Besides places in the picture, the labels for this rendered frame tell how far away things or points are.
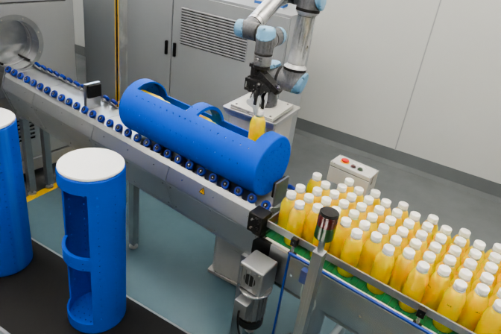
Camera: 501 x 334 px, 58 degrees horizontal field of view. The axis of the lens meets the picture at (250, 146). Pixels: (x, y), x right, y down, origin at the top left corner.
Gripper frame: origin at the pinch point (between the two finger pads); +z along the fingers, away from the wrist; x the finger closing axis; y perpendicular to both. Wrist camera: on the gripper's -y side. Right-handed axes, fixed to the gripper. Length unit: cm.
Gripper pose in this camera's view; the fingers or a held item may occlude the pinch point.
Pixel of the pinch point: (259, 111)
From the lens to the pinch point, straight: 192.5
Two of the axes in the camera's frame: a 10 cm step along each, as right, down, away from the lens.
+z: -1.2, 8.8, 4.5
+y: -7.9, -3.6, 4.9
